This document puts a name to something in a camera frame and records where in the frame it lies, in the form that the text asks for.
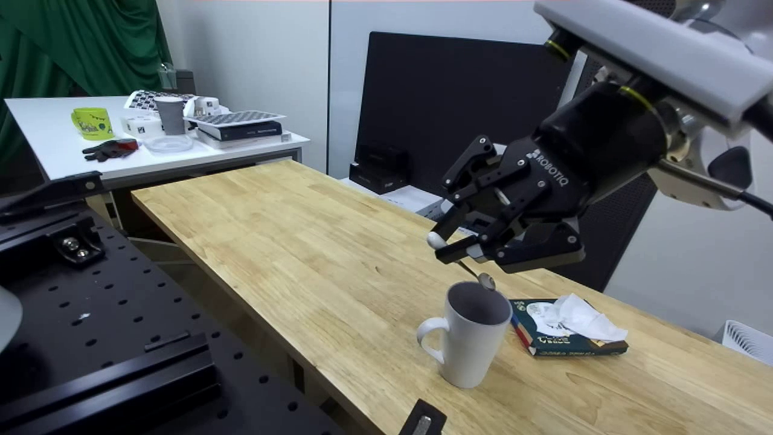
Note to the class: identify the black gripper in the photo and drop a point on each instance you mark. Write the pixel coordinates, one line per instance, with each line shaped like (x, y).
(605, 145)

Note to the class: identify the crumpled white tissue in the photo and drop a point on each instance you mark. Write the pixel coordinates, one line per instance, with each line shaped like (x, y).
(580, 318)

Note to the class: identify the black monitor stand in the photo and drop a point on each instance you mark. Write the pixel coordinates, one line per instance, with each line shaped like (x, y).
(378, 177)

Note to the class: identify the white ceramic mug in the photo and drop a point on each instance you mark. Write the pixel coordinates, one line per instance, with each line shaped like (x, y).
(475, 346)

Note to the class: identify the black monitor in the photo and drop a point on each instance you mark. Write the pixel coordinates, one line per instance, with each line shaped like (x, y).
(436, 98)

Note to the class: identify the dark teal book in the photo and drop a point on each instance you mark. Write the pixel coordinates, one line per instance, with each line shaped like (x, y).
(564, 346)

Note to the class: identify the white dotted packet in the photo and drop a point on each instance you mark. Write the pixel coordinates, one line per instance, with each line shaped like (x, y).
(140, 99)

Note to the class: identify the black optical breadboard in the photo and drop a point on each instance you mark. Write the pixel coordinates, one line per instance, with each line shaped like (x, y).
(121, 322)

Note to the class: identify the red and black tool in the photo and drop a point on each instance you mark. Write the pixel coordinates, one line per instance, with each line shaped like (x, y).
(109, 149)

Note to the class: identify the yellow-green packet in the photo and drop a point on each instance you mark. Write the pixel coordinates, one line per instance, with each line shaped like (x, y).
(92, 125)

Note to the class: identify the white side table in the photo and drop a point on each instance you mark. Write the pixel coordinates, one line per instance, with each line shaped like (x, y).
(56, 145)

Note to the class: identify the green curtain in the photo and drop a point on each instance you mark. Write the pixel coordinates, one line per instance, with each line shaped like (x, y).
(73, 49)

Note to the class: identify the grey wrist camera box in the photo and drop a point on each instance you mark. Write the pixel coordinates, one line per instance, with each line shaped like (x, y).
(661, 56)

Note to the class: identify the black metal mount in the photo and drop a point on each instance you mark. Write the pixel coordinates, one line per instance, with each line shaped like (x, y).
(79, 247)

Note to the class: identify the black aluminium rail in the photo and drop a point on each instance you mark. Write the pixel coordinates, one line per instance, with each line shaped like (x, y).
(104, 391)

